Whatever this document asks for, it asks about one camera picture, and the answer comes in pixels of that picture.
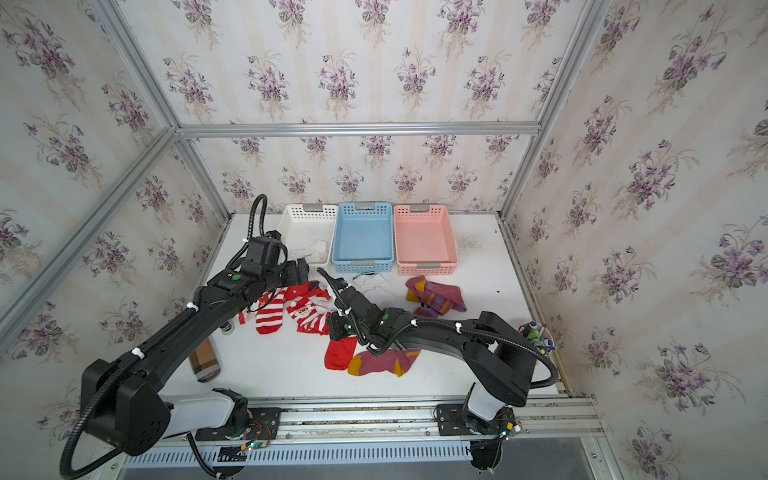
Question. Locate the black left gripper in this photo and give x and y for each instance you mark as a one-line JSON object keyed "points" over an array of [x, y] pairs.
{"points": [[292, 277]]}

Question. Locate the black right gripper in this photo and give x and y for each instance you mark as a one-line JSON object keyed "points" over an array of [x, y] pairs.
{"points": [[335, 334]]}

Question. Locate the red white striped santa sock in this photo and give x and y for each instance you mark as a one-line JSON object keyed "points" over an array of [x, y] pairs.
{"points": [[310, 316]]}

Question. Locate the small white ankle sock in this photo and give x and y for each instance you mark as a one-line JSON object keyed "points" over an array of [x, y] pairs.
{"points": [[316, 253]]}

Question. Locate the purple yellow sock front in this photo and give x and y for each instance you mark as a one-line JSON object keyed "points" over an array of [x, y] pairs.
{"points": [[397, 363]]}

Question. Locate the purple yellow sock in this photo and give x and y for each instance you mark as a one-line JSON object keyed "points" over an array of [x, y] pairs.
{"points": [[439, 297], [397, 363]]}

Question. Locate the purple striped sock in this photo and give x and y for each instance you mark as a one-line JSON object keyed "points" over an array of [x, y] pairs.
{"points": [[426, 312]]}

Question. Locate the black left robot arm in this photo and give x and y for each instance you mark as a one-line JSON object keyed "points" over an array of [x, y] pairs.
{"points": [[122, 409]]}

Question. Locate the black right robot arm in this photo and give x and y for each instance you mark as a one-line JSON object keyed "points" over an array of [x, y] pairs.
{"points": [[506, 365]]}

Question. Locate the white plastic basket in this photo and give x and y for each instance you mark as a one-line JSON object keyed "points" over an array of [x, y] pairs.
{"points": [[303, 224]]}

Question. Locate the blue plastic basket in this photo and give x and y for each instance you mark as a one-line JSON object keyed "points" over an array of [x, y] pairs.
{"points": [[364, 238]]}

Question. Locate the pink plastic basket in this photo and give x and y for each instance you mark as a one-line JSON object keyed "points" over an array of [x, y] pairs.
{"points": [[424, 240]]}

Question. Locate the red snowflake sock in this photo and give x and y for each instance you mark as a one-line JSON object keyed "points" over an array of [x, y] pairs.
{"points": [[311, 290]]}

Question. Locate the plain red sock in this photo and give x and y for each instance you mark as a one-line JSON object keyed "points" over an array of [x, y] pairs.
{"points": [[340, 353]]}

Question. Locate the small white folded sock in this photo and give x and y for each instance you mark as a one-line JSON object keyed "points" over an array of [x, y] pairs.
{"points": [[369, 281]]}

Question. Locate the white sock upper middle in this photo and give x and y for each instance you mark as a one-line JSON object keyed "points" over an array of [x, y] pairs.
{"points": [[384, 299]]}

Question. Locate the brown plaid cylinder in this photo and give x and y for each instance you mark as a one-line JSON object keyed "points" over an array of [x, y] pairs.
{"points": [[204, 362]]}

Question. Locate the colorful small items bundle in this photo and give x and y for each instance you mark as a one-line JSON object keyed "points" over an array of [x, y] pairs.
{"points": [[539, 336]]}

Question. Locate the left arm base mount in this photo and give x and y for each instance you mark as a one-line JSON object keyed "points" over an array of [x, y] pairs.
{"points": [[259, 428]]}

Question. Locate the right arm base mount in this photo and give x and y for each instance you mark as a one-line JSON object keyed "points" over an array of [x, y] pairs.
{"points": [[474, 420]]}

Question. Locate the aluminium rail front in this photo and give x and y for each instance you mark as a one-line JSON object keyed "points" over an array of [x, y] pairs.
{"points": [[391, 419]]}

